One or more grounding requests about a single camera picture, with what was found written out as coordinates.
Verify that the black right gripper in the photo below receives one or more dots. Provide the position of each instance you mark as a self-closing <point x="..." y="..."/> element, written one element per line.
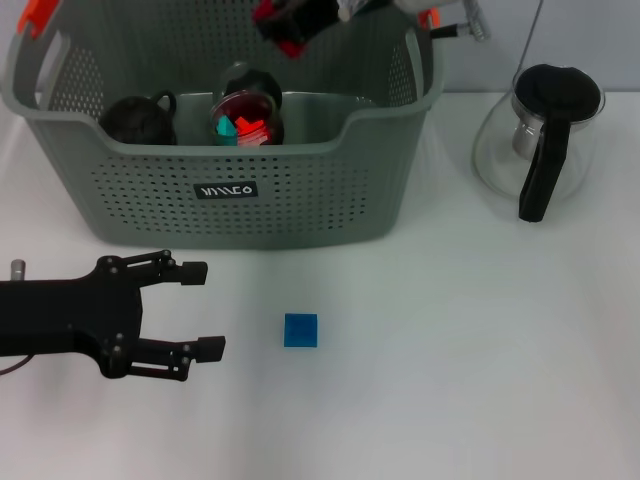
<point x="325" y="12"/>

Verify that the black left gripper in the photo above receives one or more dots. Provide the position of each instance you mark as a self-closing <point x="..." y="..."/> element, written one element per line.
<point x="65" y="315"/>

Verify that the dark red long toy brick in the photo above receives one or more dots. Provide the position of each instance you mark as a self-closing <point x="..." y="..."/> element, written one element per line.
<point x="292" y="50"/>

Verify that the small red toy brick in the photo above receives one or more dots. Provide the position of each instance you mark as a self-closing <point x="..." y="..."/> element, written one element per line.
<point x="242" y="122"/>

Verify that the teal square toy plate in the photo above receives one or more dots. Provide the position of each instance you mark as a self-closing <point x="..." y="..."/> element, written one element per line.
<point x="225" y="131"/>

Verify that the blue square toy brick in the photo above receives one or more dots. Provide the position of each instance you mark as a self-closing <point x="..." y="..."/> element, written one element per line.
<point x="301" y="330"/>

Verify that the grey-green perforated plastic storage bin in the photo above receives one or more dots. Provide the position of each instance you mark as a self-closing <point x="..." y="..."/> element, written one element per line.
<point x="300" y="200"/>

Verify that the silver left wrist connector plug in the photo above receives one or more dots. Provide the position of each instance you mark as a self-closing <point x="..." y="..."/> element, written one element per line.
<point x="18" y="270"/>

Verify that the black clay teapot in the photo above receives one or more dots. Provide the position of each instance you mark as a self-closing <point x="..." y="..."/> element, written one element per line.
<point x="135" y="122"/>

